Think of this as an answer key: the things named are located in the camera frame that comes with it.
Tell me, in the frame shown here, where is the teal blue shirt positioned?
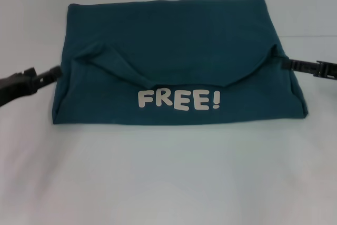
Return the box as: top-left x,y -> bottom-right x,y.
51,0 -> 309,126

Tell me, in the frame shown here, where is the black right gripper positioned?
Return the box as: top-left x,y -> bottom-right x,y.
281,60 -> 337,80

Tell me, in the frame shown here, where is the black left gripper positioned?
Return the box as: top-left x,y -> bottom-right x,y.
0,65 -> 62,109

